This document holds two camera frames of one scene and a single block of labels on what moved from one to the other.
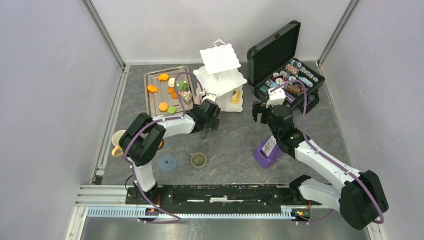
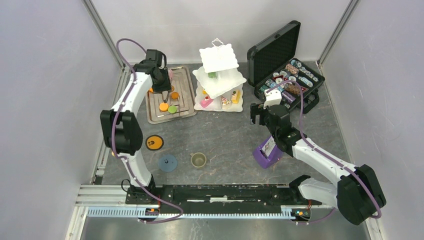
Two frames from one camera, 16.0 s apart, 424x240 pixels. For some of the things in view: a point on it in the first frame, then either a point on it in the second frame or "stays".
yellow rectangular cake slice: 236,97 stays
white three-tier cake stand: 219,76 stays
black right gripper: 259,107 stays
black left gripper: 213,122 → 166,86
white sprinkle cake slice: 186,95 → 226,103
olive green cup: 198,159 stays
